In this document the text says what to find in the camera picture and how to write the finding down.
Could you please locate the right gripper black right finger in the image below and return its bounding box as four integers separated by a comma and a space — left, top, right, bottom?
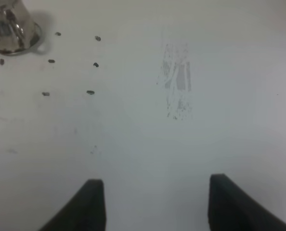
208, 174, 286, 231

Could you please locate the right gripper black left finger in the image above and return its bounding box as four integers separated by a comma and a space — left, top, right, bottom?
41, 180, 106, 231

